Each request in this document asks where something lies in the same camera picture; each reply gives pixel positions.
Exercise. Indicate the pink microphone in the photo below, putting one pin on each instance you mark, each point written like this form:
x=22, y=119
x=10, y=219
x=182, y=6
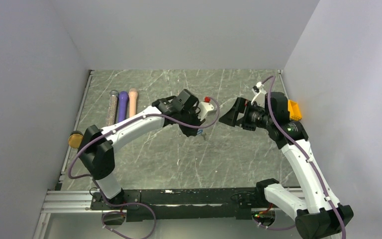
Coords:
x=133, y=95

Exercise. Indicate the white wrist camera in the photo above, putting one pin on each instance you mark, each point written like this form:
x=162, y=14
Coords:
x=259, y=95
x=205, y=108

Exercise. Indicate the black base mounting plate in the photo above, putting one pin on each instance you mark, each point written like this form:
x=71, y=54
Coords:
x=166, y=204

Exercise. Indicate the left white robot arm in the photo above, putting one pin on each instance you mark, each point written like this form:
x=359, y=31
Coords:
x=99, y=145

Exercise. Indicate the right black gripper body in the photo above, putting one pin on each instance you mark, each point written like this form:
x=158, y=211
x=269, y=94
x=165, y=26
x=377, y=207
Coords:
x=256, y=116

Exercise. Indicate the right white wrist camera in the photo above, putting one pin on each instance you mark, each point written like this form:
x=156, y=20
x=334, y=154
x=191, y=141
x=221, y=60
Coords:
x=259, y=95

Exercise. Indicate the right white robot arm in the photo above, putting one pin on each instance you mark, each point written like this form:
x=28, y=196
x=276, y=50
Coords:
x=320, y=214

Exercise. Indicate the aluminium frame rail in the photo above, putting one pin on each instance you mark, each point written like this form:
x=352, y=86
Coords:
x=61, y=202

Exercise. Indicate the purple microphone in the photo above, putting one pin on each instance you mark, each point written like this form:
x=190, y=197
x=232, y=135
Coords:
x=122, y=105

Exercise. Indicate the round gold black disc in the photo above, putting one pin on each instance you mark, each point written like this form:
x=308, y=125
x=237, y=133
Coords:
x=75, y=139

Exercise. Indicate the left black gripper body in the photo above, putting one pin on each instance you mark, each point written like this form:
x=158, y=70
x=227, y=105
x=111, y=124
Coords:
x=191, y=117

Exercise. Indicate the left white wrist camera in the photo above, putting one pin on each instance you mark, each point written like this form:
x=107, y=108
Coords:
x=205, y=108

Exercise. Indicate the glitter grey microphone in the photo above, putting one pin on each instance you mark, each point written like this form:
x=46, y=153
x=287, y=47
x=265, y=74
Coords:
x=112, y=108

